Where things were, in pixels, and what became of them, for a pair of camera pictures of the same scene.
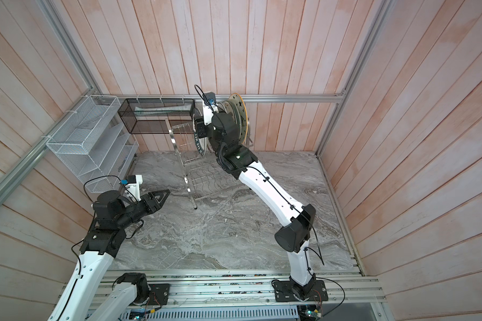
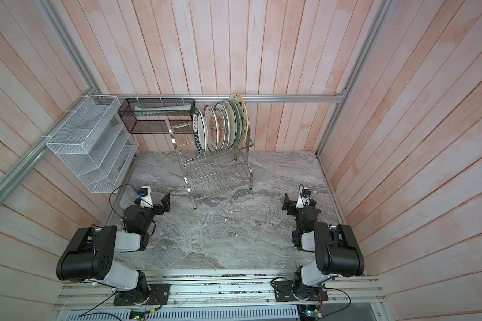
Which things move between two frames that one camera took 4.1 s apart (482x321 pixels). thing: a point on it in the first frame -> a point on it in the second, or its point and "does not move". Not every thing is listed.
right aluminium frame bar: x=379 y=18 does not move
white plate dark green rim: x=201 y=143 does not move
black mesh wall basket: x=158 y=116 does not move
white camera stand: x=209 y=107 -> x=306 y=192
